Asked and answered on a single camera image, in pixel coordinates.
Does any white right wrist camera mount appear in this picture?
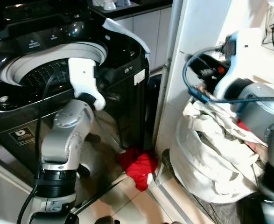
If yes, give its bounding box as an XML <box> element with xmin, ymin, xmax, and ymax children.
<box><xmin>213</xmin><ymin>28</ymin><xmax>264</xmax><ymax>99</ymax></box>

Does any black top-loading washing machine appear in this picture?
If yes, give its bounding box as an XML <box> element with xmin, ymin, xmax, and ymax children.
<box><xmin>0</xmin><ymin>0</ymin><xmax>151</xmax><ymax>174</ymax></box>

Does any white kitchen cabinet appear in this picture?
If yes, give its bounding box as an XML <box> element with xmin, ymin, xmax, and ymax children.
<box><xmin>112</xmin><ymin>6</ymin><xmax>173</xmax><ymax>71</ymax></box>

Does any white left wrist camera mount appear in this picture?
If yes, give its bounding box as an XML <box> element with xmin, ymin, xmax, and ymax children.
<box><xmin>68</xmin><ymin>57</ymin><xmax>106</xmax><ymax>112</ymax></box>

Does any red cloth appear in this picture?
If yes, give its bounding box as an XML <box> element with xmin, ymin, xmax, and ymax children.
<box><xmin>116</xmin><ymin>147</ymin><xmax>159</xmax><ymax>192</ymax></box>

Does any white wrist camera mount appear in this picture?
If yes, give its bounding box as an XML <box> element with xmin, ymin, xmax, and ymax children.
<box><xmin>213</xmin><ymin>28</ymin><xmax>264</xmax><ymax>99</ymax></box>
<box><xmin>68</xmin><ymin>57</ymin><xmax>106</xmax><ymax>112</ymax></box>

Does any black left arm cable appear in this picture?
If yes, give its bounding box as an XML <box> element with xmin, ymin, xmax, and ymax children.
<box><xmin>16</xmin><ymin>74</ymin><xmax>54</xmax><ymax>224</ymax></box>

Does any cream white garment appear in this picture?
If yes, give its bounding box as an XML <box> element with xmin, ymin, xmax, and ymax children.
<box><xmin>169</xmin><ymin>99</ymin><xmax>269</xmax><ymax>204</ymax></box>

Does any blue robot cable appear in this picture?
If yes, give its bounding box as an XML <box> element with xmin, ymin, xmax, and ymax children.
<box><xmin>182</xmin><ymin>47</ymin><xmax>274</xmax><ymax>104</ymax></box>

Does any dark mesh laundry basket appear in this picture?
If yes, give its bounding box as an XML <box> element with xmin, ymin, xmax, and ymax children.
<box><xmin>162</xmin><ymin>148</ymin><xmax>256</xmax><ymax>224</ymax></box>

